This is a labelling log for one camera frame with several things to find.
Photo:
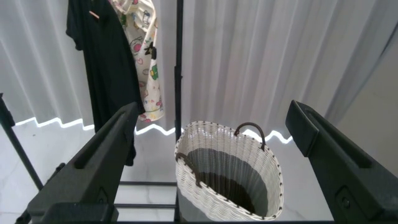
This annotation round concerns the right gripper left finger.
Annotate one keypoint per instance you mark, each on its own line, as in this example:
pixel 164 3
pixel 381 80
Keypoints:
pixel 87 193

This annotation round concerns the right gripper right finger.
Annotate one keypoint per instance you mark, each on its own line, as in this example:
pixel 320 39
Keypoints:
pixel 367 193

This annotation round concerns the black garment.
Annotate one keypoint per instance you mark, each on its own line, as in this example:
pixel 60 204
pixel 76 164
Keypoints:
pixel 105 77

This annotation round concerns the cream printed garment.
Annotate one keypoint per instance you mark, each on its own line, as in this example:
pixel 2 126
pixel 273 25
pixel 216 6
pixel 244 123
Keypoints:
pixel 149 77

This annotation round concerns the pink clothes hanger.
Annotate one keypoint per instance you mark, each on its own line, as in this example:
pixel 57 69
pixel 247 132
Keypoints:
pixel 94 15

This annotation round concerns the white laundry basket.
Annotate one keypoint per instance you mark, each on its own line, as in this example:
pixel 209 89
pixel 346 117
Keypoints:
pixel 217 140

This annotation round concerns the black clothes rack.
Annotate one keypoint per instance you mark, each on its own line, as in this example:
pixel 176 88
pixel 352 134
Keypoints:
pixel 178 62

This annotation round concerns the white curtain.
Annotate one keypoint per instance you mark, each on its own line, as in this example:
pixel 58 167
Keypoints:
pixel 264 62

